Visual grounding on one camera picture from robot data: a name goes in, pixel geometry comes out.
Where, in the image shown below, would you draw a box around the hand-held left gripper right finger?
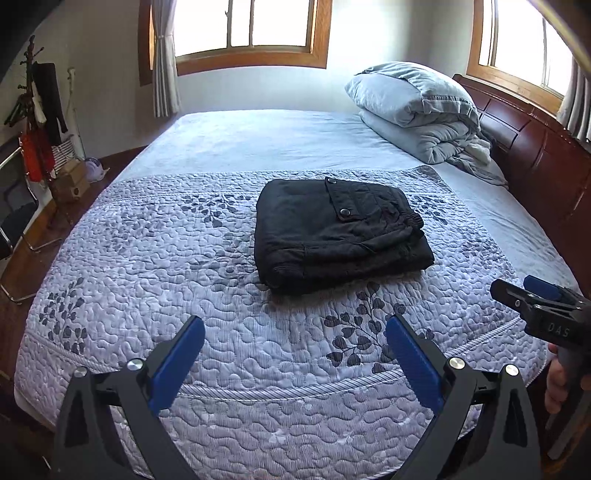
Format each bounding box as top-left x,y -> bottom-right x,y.
385,314 -> 542,480

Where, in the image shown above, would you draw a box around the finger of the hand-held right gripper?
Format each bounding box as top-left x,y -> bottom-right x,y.
523,275 -> 591,305
489,278 -> 578,319

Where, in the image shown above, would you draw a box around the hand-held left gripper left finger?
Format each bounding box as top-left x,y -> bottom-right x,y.
53,315 -> 206,480

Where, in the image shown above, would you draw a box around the black pants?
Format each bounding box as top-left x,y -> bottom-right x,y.
253,176 -> 435,296

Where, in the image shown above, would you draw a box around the person's right hand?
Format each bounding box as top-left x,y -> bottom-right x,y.
544,342 -> 566,414

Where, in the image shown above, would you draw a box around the quilted floral bedspread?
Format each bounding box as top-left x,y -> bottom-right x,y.
14,164 -> 580,480

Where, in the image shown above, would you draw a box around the dark wooden headboard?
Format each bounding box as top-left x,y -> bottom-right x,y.
450,73 -> 591,296

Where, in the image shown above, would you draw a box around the grey curtain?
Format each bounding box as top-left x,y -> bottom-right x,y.
150,0 -> 183,118
556,55 -> 591,141

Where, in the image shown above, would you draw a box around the folded grey duvet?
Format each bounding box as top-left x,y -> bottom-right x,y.
358,108 -> 509,188

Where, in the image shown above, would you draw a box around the cardboard box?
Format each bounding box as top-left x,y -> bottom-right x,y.
53,161 -> 90,203

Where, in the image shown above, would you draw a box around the purple white bag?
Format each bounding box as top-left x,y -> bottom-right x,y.
82,157 -> 110,182

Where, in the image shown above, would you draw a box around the grey pillow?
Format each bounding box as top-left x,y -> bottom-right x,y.
345,61 -> 481,127

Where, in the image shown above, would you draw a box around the light blue bed sheet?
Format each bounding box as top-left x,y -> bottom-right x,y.
134,110 -> 580,296

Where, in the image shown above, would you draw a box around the red hanging garment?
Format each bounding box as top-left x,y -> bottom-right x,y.
21,129 -> 56,183

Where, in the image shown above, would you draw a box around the black hanging garment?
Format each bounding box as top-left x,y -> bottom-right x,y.
31,62 -> 69,146

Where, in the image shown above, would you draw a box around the wooden coat rack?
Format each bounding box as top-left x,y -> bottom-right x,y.
4,34 -> 61,204

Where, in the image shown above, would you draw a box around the metal frame chair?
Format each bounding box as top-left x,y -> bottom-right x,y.
0,134 -> 65,304

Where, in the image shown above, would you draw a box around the white wire rack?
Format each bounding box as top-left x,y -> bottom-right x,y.
50,138 -> 77,178

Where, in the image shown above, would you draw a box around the wide wooden frame window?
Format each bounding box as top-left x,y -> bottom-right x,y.
137,0 -> 334,88

